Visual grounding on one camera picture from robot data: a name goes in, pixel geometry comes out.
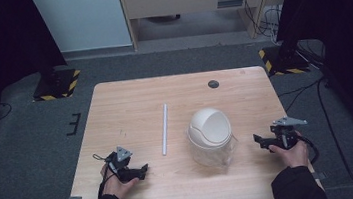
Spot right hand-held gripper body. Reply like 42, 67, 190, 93
267, 113, 312, 152

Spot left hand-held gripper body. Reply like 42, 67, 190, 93
104, 143, 145, 185

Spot person's right hand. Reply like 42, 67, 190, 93
266, 129, 311, 172

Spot person's left hand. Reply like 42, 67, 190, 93
98, 159, 143, 199

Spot white plastic tube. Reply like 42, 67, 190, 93
156, 103, 175, 157

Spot white dome-lid trash bin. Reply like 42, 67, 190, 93
184, 104, 242, 171

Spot dark round table grommet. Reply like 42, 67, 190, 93
207, 79, 220, 90

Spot black stand base hazard stripes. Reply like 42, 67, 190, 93
29, 66, 85, 103
257, 41, 312, 79

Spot white cabinet panel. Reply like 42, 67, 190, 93
30, 0, 134, 57

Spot left hand-held gripper black cable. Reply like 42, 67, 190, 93
91, 151, 120, 199

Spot hand-held gripper black cable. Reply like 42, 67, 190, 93
91, 151, 120, 199
296, 132, 322, 167

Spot right hand-held gripper black cable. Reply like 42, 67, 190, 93
296, 132, 322, 167

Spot black floor cable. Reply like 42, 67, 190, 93
276, 72, 353, 199
0, 100, 15, 122

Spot black cables under desk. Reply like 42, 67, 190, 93
243, 0, 287, 41

